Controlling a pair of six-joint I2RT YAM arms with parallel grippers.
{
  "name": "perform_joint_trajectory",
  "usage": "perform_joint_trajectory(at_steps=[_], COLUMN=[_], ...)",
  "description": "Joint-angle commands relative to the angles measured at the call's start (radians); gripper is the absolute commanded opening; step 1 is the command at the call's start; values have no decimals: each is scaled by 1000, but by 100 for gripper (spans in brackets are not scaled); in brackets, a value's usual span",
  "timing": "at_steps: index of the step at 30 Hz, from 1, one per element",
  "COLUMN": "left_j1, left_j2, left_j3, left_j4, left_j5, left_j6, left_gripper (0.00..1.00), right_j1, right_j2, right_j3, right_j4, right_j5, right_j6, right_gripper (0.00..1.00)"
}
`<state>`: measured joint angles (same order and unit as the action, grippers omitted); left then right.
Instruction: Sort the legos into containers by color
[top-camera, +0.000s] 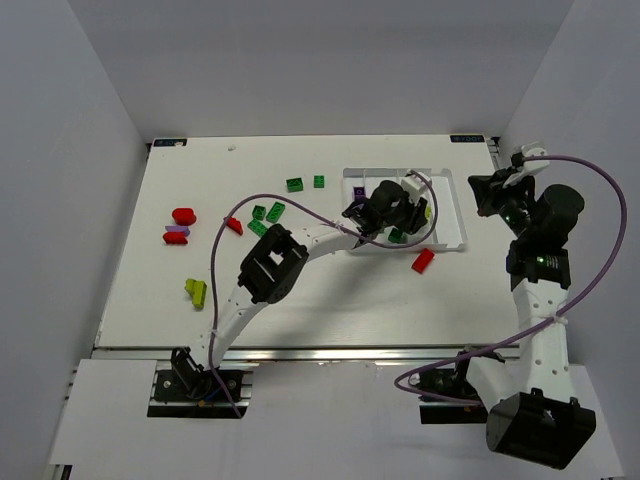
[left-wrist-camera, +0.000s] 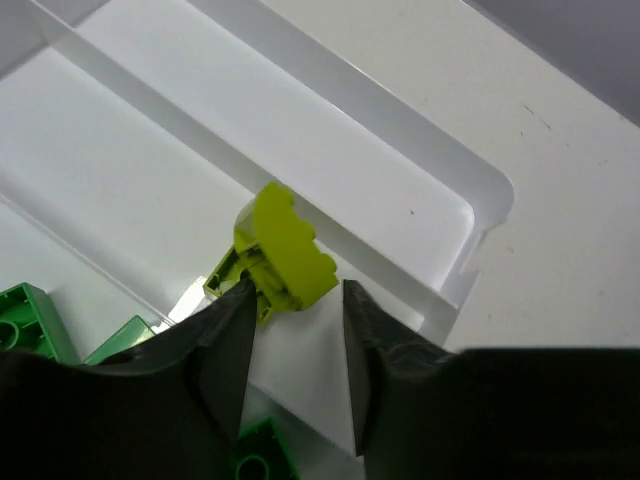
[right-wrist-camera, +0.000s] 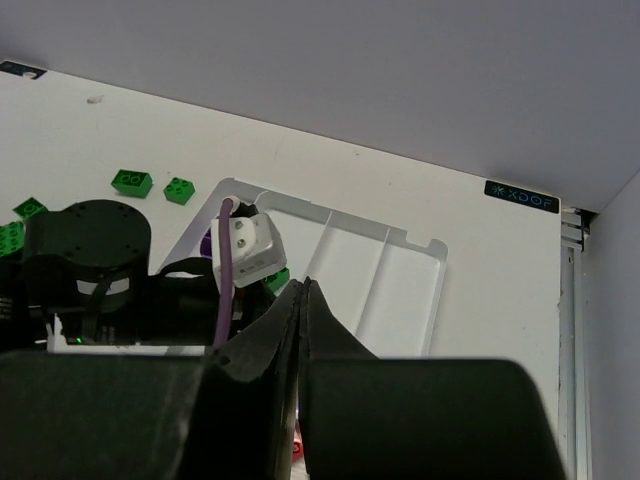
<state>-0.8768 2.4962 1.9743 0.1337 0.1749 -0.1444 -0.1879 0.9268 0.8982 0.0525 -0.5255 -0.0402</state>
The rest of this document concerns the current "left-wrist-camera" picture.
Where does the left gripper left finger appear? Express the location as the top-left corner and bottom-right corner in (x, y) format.
(1, 280), (257, 479)

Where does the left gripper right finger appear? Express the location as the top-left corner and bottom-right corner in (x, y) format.
(342, 280), (639, 479)

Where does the green square lego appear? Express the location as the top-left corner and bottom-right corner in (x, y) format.
(230, 416), (300, 480)

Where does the lime small lego brick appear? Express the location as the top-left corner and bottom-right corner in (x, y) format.
(203, 182), (339, 324)

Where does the white divided tray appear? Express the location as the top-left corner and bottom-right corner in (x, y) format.
(0, 0), (516, 480)

